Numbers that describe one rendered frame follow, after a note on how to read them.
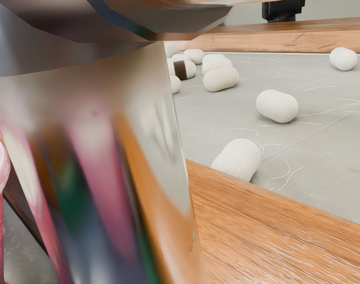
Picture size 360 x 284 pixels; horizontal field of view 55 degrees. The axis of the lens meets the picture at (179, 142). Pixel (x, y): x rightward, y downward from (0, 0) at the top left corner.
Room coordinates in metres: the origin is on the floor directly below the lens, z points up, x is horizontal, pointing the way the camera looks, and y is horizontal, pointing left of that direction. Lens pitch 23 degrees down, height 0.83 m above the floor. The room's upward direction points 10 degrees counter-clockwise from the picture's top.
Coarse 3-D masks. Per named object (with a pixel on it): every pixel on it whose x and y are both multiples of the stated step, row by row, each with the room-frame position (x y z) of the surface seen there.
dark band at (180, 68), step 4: (176, 64) 0.41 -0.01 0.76; (180, 64) 0.41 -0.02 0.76; (184, 64) 0.41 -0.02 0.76; (176, 68) 0.40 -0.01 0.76; (180, 68) 0.40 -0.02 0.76; (184, 68) 0.40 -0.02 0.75; (176, 72) 0.40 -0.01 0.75; (180, 72) 0.40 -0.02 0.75; (184, 72) 0.40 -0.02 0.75; (176, 76) 0.40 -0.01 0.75; (180, 76) 0.40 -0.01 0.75; (184, 76) 0.40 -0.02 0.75; (180, 80) 0.41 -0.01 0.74
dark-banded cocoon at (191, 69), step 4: (184, 60) 0.41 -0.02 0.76; (188, 60) 0.41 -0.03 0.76; (168, 64) 0.41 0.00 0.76; (172, 64) 0.41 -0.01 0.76; (188, 64) 0.41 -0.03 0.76; (192, 64) 0.41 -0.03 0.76; (168, 68) 0.41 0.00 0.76; (172, 68) 0.41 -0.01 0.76; (188, 68) 0.40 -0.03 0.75; (192, 68) 0.41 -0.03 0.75; (196, 68) 0.41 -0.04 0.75; (172, 72) 0.40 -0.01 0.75; (188, 72) 0.40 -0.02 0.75; (192, 72) 0.41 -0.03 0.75; (188, 76) 0.41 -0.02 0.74; (192, 76) 0.41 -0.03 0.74
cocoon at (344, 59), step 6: (336, 48) 0.34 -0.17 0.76; (342, 48) 0.33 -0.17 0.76; (330, 54) 0.34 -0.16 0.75; (336, 54) 0.33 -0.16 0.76; (342, 54) 0.32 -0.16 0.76; (348, 54) 0.32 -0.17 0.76; (354, 54) 0.32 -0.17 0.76; (330, 60) 0.34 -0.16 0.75; (336, 60) 0.32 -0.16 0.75; (342, 60) 0.32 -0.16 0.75; (348, 60) 0.32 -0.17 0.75; (354, 60) 0.32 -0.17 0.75; (336, 66) 0.33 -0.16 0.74; (342, 66) 0.32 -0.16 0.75; (348, 66) 0.32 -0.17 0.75
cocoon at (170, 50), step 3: (171, 45) 0.59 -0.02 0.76; (174, 45) 0.59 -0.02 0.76; (165, 48) 0.57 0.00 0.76; (168, 48) 0.57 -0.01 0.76; (171, 48) 0.58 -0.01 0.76; (174, 48) 0.58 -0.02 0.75; (177, 48) 0.59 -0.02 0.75; (168, 51) 0.57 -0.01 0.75; (171, 51) 0.57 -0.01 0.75; (174, 51) 0.58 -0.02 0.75; (177, 51) 0.59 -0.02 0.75; (168, 54) 0.57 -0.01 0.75; (171, 54) 0.57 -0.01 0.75; (174, 54) 0.58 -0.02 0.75; (168, 57) 0.57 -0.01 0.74
